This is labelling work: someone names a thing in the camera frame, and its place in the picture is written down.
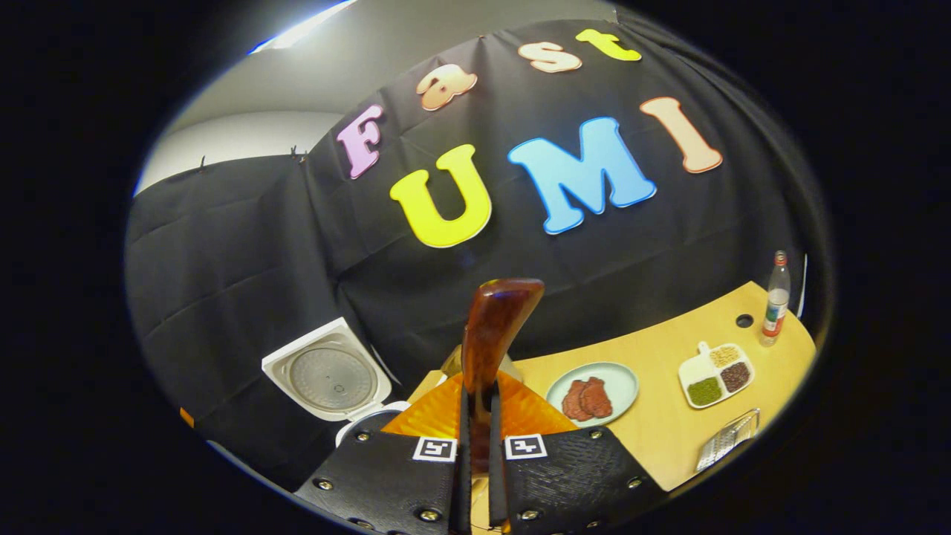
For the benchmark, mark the white divided grain dish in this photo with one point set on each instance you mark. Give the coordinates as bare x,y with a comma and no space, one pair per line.
713,375

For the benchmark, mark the clear chopstick holder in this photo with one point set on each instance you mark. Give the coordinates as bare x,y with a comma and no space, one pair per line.
728,438

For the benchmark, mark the clear bottle with red cap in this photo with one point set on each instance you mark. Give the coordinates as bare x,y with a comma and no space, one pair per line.
775,305

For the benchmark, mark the white rice cooker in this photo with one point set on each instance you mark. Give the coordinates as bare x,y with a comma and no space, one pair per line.
330,379

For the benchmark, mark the ceiling light panel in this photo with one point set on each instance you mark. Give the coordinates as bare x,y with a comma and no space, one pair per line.
301,30

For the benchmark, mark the pale green plate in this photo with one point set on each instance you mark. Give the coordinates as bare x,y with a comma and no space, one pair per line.
617,379

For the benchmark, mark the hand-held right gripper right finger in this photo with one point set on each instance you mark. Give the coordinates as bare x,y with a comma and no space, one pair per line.
498,494

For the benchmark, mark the black backdrop cloth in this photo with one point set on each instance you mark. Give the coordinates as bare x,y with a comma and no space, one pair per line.
260,245

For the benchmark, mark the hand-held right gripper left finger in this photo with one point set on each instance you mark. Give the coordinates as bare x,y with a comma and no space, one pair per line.
461,490

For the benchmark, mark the brown wooden spoon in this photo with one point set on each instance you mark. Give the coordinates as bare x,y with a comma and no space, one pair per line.
494,327

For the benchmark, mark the red meat slice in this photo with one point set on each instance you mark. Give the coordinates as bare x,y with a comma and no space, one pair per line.
572,405
598,397

